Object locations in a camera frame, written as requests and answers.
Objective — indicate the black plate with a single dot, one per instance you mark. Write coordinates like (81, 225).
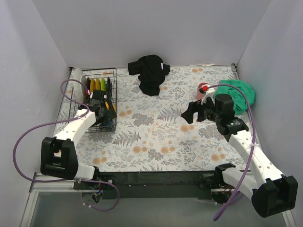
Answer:
(109, 85)

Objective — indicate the black cloth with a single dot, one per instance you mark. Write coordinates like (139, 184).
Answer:
(152, 72)

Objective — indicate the dark blue mug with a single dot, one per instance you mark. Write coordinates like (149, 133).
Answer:
(107, 123)

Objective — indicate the lime green plate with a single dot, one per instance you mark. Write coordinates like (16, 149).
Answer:
(103, 86)

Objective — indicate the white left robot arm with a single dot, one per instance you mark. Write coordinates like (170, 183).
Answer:
(58, 154)

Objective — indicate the black wire dish rack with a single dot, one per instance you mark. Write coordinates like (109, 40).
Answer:
(112, 97)

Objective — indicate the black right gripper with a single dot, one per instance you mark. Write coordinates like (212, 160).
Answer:
(199, 112)

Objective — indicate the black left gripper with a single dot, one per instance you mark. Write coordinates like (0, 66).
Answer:
(105, 113)

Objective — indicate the green cloth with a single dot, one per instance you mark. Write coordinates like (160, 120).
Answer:
(240, 105)

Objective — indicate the yellow bowl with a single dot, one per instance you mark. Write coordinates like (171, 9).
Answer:
(111, 112)

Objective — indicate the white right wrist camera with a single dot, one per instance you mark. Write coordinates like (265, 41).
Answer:
(208, 93)

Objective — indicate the large white plate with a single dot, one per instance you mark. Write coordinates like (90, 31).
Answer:
(77, 75)

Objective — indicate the floral table mat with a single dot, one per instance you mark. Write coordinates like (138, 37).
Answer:
(150, 134)

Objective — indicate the orange yellow plate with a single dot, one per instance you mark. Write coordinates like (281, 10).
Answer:
(97, 84)

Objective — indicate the dark brown plate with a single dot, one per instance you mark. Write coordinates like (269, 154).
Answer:
(88, 81)

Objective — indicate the black base frame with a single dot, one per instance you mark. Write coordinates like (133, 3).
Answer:
(217, 185)

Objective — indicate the pink cup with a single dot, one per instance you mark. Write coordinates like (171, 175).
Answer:
(199, 94)

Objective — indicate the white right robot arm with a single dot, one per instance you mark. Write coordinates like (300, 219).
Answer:
(270, 191)

